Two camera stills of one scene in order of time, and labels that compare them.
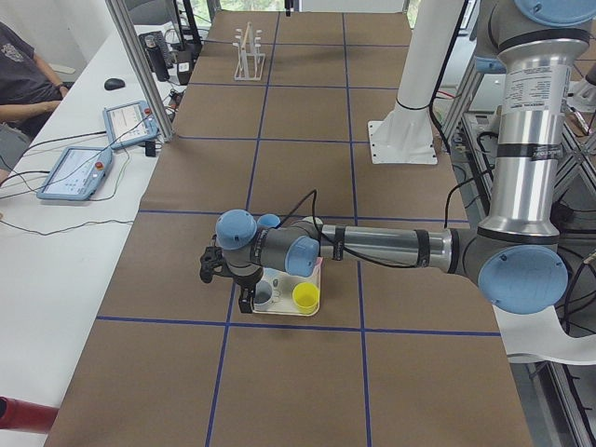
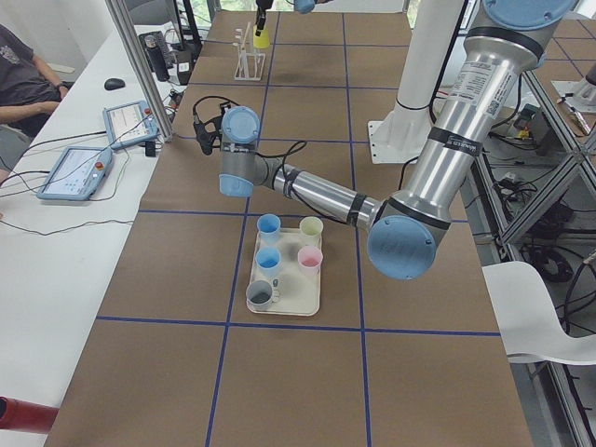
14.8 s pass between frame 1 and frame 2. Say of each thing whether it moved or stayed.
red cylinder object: stayed
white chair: stayed
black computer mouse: stayed
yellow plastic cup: moved
